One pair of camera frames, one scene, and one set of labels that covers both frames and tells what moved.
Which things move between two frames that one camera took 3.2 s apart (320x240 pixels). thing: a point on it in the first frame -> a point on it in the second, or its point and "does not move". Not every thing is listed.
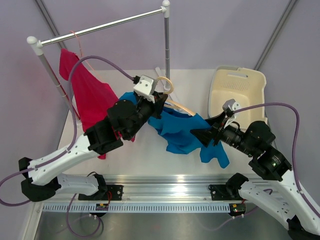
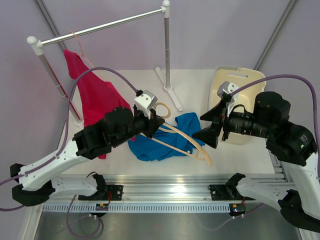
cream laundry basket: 245,86 does not move
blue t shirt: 176,126 -> 151,150
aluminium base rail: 168,187 does not move
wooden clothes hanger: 171,104 -> 176,130
